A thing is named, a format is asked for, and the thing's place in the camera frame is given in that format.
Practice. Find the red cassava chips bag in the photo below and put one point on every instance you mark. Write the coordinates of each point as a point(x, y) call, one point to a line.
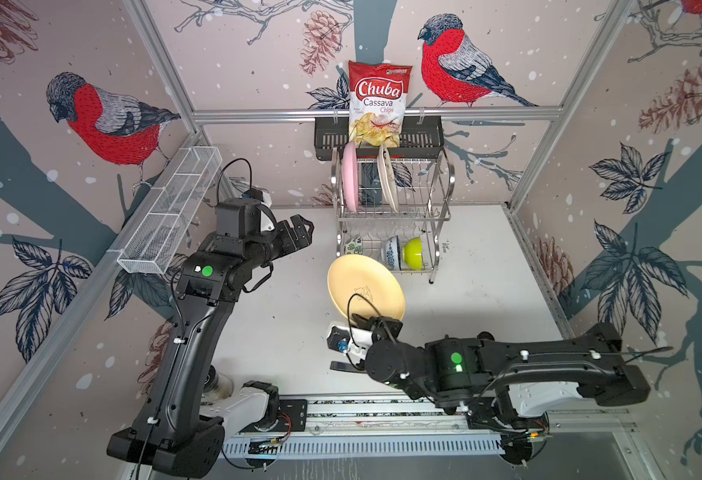
point(377, 105)

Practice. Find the pink plate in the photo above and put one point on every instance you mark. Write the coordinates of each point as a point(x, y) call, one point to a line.
point(350, 182)

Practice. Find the white floral plate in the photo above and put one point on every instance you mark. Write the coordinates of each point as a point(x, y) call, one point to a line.
point(387, 178)

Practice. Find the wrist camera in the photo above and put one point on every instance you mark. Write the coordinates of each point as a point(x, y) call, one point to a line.
point(265, 198)
point(351, 340)

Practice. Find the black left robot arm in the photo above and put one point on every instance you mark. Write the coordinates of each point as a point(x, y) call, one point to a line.
point(170, 434)

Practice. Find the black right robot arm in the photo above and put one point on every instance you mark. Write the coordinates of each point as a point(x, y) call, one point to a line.
point(514, 383)

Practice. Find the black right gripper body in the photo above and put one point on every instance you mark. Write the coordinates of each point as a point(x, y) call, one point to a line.
point(385, 334)

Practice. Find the pink cat paw spatula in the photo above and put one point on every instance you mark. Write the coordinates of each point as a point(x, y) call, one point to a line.
point(343, 367)

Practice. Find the blue white floral bowl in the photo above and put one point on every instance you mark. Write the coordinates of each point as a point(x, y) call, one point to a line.
point(391, 253)

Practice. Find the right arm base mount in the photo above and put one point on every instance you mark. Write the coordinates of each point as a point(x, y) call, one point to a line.
point(521, 438)

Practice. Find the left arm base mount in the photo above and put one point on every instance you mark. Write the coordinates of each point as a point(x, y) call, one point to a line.
point(291, 416)

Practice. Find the white wire mesh shelf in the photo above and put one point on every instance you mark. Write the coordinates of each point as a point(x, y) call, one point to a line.
point(158, 237)

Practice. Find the yellow plate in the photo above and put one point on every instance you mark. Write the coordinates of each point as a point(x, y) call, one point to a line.
point(361, 285)

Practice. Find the lime green bowl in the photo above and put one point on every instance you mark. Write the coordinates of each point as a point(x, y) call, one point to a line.
point(413, 254)

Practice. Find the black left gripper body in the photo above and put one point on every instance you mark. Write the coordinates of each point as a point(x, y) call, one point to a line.
point(278, 246)

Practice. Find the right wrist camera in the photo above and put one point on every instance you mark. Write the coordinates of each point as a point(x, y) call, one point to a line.
point(351, 340)

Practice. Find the black wall basket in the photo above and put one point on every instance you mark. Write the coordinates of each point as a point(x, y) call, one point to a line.
point(418, 139)

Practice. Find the green leaf pattern bowl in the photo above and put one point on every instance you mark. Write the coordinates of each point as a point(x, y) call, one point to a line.
point(354, 245)

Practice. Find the black lid jar left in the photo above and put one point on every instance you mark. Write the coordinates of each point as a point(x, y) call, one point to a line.
point(216, 386)

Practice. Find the silver two-tier dish rack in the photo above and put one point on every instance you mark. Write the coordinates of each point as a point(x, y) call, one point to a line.
point(425, 189)

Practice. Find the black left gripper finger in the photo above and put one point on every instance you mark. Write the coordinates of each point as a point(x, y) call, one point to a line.
point(284, 229)
point(303, 230)

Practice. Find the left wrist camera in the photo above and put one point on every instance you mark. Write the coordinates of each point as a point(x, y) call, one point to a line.
point(265, 198)

